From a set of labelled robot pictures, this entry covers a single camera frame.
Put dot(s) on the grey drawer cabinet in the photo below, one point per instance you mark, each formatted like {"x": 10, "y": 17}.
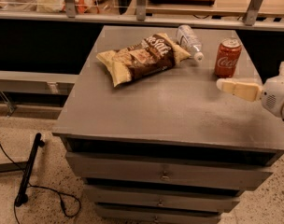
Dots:
{"x": 176, "y": 114}

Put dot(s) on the black stand leg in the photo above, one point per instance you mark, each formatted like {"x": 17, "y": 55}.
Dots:
{"x": 22, "y": 196}

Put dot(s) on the grey metal railing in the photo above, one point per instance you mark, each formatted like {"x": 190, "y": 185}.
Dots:
{"x": 130, "y": 12}

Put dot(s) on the clear plastic water bottle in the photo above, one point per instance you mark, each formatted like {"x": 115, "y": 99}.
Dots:
{"x": 188, "y": 40}

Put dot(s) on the grey side bench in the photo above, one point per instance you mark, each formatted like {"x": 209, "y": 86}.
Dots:
{"x": 41, "y": 83}

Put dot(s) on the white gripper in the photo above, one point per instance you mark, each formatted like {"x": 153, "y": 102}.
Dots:
{"x": 276, "y": 94}

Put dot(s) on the grey drawer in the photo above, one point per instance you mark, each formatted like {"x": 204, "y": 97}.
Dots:
{"x": 209, "y": 174}
{"x": 160, "y": 198}
{"x": 154, "y": 215}

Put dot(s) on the bottom grey drawer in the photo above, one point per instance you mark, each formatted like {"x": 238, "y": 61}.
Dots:
{"x": 154, "y": 215}

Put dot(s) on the top grey drawer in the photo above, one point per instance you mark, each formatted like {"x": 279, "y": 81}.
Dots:
{"x": 209, "y": 174}

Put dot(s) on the middle grey drawer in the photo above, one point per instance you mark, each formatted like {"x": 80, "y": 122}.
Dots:
{"x": 160, "y": 198}

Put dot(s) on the brown yellow chip bag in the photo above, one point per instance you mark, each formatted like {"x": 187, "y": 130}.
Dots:
{"x": 153, "y": 54}

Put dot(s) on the red coke can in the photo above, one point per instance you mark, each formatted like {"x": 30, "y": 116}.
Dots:
{"x": 227, "y": 57}

